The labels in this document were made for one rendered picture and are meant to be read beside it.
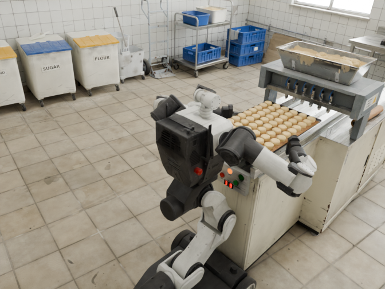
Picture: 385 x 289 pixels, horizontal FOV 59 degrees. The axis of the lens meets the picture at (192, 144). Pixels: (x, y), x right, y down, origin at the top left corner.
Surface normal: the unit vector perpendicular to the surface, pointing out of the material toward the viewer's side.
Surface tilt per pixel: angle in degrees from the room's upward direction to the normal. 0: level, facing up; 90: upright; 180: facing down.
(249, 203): 90
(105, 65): 92
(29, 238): 0
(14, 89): 93
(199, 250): 33
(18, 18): 90
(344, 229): 0
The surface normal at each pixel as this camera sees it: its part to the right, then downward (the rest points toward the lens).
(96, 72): 0.54, 0.48
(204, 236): -0.36, -0.54
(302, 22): -0.81, 0.28
